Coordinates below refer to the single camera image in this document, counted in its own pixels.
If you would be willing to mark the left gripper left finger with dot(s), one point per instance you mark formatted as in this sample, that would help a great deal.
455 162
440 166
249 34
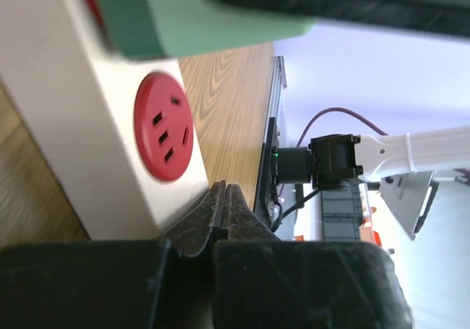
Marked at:
221 214

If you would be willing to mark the white power strip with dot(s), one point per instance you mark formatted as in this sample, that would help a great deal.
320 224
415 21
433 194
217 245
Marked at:
77 99

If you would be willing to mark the green plug adapter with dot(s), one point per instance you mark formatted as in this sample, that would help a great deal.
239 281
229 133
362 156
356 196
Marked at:
155 29

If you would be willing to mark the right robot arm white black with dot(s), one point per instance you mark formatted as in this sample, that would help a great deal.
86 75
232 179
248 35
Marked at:
339 160

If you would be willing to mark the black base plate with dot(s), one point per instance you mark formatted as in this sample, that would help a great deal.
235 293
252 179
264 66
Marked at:
266 187

